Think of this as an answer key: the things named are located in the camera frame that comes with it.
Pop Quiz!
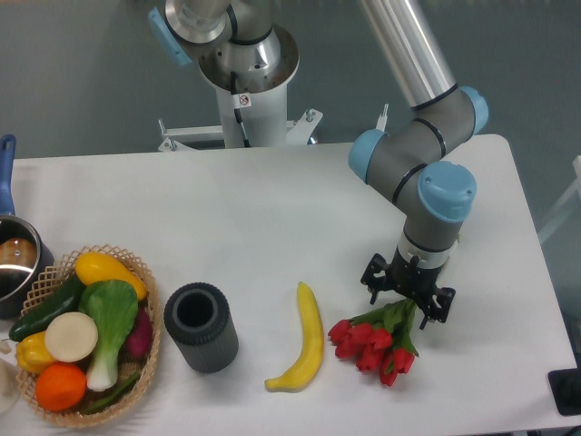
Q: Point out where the black cable on pedestal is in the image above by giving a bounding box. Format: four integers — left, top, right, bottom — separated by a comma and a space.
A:
229, 71, 252, 149

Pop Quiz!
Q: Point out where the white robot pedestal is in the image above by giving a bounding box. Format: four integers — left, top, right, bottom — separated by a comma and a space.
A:
156, 25, 392, 154

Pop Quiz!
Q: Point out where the yellow banana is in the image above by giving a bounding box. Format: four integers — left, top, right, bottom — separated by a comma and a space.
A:
264, 282, 325, 392

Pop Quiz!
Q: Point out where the green bok choy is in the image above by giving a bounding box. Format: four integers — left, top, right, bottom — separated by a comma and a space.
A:
79, 280, 138, 391

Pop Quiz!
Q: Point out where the blue handled saucepan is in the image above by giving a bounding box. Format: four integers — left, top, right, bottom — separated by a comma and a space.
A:
1, 134, 54, 320

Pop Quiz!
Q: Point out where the orange fruit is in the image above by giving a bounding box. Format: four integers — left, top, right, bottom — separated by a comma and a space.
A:
35, 362, 86, 411

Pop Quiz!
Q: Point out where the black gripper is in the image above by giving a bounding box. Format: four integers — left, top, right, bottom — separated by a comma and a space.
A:
360, 233, 457, 331

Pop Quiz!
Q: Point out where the black device at table edge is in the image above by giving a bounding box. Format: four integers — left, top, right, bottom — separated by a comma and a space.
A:
547, 368, 580, 416

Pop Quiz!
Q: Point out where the dark grey ribbed vase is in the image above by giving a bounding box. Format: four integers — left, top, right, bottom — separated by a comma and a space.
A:
163, 282, 240, 373

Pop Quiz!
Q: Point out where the green chili pepper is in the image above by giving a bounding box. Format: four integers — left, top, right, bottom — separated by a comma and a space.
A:
81, 372, 141, 415

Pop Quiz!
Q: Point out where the purple sweet potato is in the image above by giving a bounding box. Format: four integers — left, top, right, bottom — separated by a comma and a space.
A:
124, 308, 153, 359

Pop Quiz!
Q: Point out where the yellow squash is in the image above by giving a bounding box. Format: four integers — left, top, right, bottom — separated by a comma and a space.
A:
74, 252, 148, 302

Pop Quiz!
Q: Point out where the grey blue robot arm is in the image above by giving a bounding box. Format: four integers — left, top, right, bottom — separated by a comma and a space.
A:
148, 1, 488, 322

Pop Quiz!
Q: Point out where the yellow bell pepper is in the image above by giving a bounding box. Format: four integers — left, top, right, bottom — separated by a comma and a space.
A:
16, 332, 56, 374

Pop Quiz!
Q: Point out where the white round radish slice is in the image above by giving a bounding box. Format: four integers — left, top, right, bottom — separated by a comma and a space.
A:
44, 312, 98, 362

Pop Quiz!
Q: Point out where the white frame at right edge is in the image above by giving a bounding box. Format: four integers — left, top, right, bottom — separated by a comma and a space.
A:
537, 155, 580, 245

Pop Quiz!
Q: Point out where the red tulip bouquet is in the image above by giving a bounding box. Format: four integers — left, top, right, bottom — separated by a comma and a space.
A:
328, 299, 419, 387

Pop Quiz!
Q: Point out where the dark green cucumber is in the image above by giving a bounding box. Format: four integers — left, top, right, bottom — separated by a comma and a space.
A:
8, 273, 85, 342

